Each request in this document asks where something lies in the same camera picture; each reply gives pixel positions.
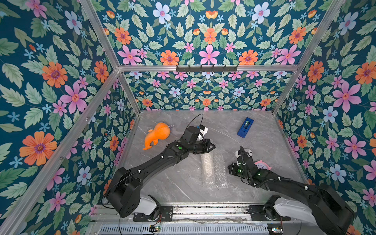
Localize blue tape dispenser box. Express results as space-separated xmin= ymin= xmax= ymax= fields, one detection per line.
xmin=237 ymin=117 xmax=254 ymax=138

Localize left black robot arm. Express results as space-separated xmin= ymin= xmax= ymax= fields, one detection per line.
xmin=105 ymin=139 xmax=215 ymax=220

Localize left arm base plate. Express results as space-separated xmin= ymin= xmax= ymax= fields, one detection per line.
xmin=133 ymin=206 xmax=174 ymax=222

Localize aluminium front rail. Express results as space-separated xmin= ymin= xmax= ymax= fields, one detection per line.
xmin=89 ymin=198 xmax=317 ymax=225

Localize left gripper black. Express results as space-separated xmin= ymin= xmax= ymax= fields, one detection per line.
xmin=185 ymin=139 xmax=216 ymax=154

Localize american flag can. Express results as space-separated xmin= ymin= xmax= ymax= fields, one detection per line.
xmin=235 ymin=148 xmax=253 ymax=158

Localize pink alarm clock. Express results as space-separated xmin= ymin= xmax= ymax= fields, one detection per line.
xmin=254 ymin=160 xmax=272 ymax=170

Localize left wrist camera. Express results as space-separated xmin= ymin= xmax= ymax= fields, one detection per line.
xmin=187 ymin=125 xmax=208 ymax=143

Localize clear bubble wrap sheet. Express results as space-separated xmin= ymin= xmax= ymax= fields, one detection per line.
xmin=203 ymin=149 xmax=228 ymax=189

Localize orange plush toy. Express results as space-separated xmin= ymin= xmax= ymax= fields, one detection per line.
xmin=143 ymin=122 xmax=170 ymax=150

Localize black wall hook rail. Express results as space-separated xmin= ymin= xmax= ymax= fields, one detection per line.
xmin=175 ymin=65 xmax=238 ymax=73

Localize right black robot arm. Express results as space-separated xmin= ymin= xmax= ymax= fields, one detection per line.
xmin=228 ymin=146 xmax=355 ymax=235

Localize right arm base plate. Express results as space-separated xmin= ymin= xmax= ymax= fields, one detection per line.
xmin=246 ymin=205 xmax=291 ymax=221

